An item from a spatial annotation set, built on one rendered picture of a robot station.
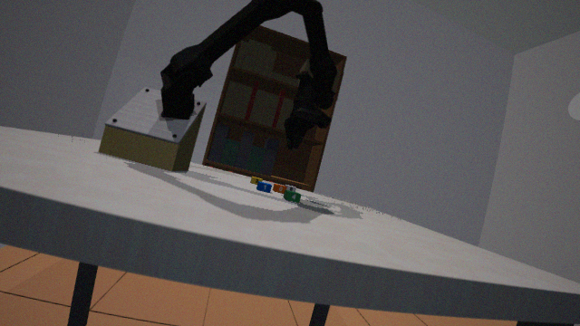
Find blue block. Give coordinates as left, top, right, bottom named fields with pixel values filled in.
left=256, top=181, right=272, bottom=193

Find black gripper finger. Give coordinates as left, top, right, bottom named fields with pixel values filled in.
left=292, top=120, right=314, bottom=149
left=285, top=125, right=294, bottom=149

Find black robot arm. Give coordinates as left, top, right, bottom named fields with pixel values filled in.
left=160, top=0, right=337, bottom=129

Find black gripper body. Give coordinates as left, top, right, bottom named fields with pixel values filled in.
left=284, top=94, right=319, bottom=127

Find green block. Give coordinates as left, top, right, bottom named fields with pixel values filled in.
left=284, top=190, right=301, bottom=203

